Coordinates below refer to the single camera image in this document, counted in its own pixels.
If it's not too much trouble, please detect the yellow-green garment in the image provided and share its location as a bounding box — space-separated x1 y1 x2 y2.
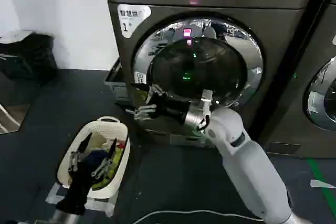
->
91 142 124 191

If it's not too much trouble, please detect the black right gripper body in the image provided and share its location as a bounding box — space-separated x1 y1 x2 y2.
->
154 94 190 125

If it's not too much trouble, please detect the white plastic laundry basket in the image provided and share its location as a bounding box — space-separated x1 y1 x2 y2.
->
57 115 131 200

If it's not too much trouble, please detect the white sheet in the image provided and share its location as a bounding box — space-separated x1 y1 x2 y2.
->
0 29 36 43

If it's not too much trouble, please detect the dark blue garment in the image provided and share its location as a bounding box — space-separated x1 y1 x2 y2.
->
83 149 112 174

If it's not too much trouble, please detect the white floor tape piece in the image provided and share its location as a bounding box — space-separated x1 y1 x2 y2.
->
309 179 330 188

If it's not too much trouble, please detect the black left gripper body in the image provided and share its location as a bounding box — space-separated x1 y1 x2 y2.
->
56 165 93 216

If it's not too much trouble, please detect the white dryer label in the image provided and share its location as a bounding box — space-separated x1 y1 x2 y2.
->
117 4 152 39

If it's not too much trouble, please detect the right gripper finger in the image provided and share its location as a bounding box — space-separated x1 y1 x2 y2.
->
124 104 158 120
130 82 166 104

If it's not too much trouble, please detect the green floor tape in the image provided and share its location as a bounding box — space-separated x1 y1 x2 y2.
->
306 157 336 210

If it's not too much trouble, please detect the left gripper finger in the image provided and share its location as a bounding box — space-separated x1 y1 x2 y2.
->
68 132 93 174
90 139 118 179

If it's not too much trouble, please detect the grey floor tape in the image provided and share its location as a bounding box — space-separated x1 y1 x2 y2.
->
46 182 117 217

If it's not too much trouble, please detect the white floor cable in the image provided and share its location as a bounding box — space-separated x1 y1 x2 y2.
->
135 209 265 224

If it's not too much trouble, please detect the round glass dryer door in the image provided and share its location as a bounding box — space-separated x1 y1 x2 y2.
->
130 11 265 110
301 55 336 132

